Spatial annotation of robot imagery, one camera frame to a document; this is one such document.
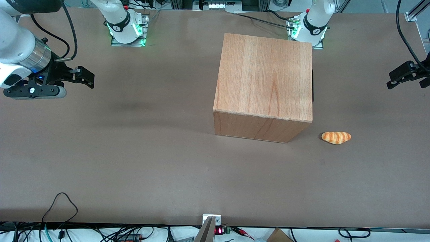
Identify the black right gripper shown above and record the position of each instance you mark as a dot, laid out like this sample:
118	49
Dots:
56	72

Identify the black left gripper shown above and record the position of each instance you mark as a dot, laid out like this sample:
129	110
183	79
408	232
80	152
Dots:
407	69

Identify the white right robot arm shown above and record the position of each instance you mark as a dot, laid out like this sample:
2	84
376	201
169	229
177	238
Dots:
18	43

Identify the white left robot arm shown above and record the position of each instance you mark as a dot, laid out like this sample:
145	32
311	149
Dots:
314	23

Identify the wooden drawer cabinet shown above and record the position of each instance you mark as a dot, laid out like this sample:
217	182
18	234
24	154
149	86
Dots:
265	84

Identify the striped orange toy bread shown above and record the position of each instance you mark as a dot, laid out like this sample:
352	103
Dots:
336	137

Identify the grey box with lights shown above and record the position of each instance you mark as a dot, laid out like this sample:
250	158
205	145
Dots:
216	4

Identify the brown cardboard piece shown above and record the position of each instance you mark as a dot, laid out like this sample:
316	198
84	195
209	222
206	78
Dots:
278	236

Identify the red digit display module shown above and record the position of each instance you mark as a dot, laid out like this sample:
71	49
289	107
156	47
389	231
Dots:
222	230

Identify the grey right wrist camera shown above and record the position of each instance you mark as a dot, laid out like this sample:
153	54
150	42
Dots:
40	92

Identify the aluminium frame profile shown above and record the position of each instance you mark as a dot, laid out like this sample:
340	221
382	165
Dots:
416	11

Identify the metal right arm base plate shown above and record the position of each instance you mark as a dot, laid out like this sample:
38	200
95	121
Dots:
146	30

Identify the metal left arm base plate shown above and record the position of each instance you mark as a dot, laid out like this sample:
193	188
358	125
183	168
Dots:
290	28

